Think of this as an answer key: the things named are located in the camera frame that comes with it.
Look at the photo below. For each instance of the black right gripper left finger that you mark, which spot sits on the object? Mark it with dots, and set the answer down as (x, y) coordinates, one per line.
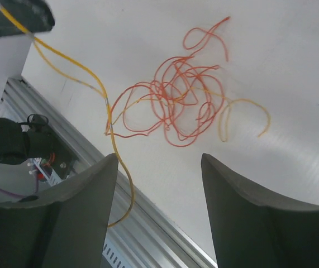
(62, 226)

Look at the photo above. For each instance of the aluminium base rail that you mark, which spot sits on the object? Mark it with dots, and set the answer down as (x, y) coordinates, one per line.
(146, 237)

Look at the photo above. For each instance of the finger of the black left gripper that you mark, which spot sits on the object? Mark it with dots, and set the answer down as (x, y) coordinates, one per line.
(34, 15)

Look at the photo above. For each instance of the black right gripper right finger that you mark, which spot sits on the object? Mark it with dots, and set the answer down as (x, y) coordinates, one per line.
(253, 226)

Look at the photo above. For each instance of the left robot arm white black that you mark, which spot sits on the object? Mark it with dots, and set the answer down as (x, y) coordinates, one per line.
(20, 141)

